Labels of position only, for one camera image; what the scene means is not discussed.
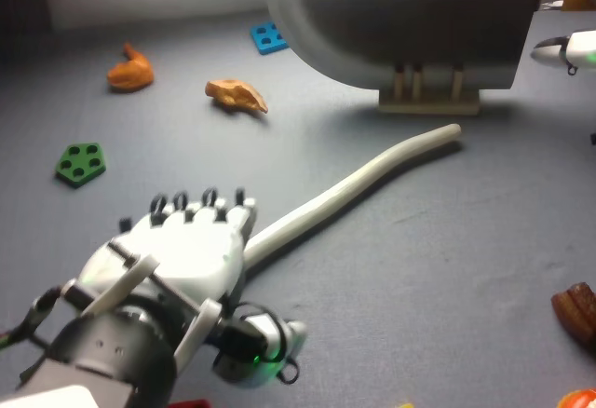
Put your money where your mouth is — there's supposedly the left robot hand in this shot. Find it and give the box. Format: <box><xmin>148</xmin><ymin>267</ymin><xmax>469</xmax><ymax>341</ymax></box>
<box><xmin>78</xmin><ymin>186</ymin><xmax>309</xmax><ymax>387</ymax></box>

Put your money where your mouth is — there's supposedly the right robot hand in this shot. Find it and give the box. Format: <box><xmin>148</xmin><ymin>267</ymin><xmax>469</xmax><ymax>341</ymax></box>
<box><xmin>532</xmin><ymin>0</ymin><xmax>596</xmax><ymax>76</ymax></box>

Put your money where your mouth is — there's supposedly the long pale leek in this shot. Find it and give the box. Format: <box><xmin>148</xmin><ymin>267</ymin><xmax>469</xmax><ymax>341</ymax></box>
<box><xmin>241</xmin><ymin>123</ymin><xmax>463</xmax><ymax>274</ymax></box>

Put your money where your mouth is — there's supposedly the steel cleaver with yellow handle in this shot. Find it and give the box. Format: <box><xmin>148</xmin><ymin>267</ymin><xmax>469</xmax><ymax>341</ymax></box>
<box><xmin>264</xmin><ymin>0</ymin><xmax>596</xmax><ymax>91</ymax></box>

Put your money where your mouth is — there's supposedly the wooden peg board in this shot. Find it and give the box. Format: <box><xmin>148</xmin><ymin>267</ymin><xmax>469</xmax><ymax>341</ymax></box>
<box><xmin>377</xmin><ymin>60</ymin><xmax>481</xmax><ymax>116</ymax></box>

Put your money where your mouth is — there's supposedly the green pentagon five-hole block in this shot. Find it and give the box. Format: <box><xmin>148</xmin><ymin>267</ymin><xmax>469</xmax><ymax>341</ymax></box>
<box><xmin>54</xmin><ymin>142</ymin><xmax>107</xmax><ymax>189</ymax></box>

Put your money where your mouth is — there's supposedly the orange toy chicken wing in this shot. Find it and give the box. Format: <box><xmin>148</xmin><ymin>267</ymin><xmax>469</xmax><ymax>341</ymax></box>
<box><xmin>204</xmin><ymin>78</ymin><xmax>270</xmax><ymax>115</ymax></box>

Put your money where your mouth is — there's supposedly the orange toy chicken drumstick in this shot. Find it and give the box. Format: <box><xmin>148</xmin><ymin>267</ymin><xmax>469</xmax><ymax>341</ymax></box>
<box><xmin>106</xmin><ymin>43</ymin><xmax>155</xmax><ymax>93</ymax></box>

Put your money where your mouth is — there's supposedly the blue square four-hole block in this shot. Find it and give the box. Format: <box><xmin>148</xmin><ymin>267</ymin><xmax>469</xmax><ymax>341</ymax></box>
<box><xmin>250</xmin><ymin>20</ymin><xmax>291</xmax><ymax>56</ymax></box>

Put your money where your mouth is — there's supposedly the grey table cloth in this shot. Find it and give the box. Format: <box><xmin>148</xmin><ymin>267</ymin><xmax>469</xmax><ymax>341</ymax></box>
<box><xmin>0</xmin><ymin>7</ymin><xmax>596</xmax><ymax>408</ymax></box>

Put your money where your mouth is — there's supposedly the brown toy braised meat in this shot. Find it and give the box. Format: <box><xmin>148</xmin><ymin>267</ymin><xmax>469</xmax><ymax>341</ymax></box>
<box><xmin>550</xmin><ymin>281</ymin><xmax>596</xmax><ymax>358</ymax></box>

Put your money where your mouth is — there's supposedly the orange-red toy tart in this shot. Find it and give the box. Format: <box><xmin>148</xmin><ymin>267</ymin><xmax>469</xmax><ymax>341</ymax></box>
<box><xmin>557</xmin><ymin>388</ymin><xmax>596</xmax><ymax>408</ymax></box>

